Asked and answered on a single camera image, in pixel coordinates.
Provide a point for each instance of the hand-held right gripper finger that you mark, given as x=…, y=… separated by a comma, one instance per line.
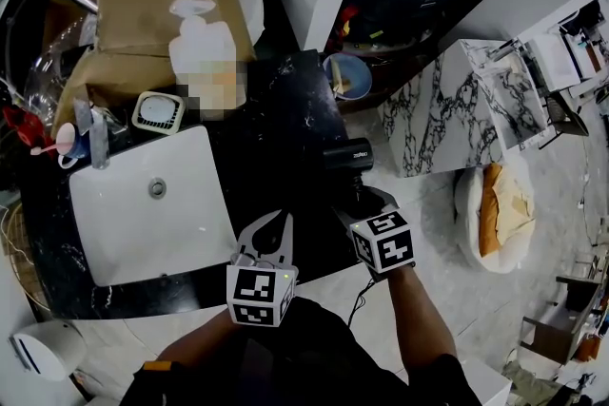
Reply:
x=343, y=215
x=380, y=202

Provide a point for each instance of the dark chair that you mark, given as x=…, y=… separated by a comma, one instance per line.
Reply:
x=563, y=119

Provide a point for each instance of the blue plastic bowl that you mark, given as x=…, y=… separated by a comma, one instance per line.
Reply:
x=354, y=81

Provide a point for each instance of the chrome drain plug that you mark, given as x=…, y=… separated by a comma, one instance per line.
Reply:
x=157, y=187

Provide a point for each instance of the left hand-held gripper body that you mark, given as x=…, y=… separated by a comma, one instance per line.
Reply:
x=257, y=295

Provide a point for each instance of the person's right forearm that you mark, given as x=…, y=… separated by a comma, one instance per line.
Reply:
x=418, y=314

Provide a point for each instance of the white rounded trash can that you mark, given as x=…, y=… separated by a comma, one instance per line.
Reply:
x=50, y=349

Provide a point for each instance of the white marble island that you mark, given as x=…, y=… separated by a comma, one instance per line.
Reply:
x=442, y=119

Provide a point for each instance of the dark wooden table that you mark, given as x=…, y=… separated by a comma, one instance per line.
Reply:
x=561, y=323

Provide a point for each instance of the white pump soap bottle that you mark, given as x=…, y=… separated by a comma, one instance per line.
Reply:
x=204, y=47

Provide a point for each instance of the black marble vanity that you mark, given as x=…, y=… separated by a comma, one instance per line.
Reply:
x=285, y=109

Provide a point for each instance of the white sink basin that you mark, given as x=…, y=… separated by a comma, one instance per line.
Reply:
x=143, y=233

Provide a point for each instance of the person's black shirt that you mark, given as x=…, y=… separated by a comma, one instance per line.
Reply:
x=309, y=361

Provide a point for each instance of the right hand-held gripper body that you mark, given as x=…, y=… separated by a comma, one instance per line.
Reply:
x=385, y=247

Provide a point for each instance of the white round bin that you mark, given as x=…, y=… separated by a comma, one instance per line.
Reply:
x=468, y=209

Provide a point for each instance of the blue mug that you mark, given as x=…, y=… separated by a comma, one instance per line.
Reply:
x=76, y=142

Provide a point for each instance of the person's left forearm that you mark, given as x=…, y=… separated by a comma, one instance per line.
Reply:
x=200, y=337

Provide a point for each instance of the orange cushion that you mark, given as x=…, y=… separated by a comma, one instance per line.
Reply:
x=490, y=214

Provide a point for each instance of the pink toothbrush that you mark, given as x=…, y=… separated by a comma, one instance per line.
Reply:
x=47, y=149

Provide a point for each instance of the pale soap dish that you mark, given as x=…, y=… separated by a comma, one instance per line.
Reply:
x=158, y=113

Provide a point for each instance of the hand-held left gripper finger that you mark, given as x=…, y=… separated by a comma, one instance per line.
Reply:
x=245, y=237
x=289, y=237

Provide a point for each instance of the black hair dryer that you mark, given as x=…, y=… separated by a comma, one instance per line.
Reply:
x=347, y=154

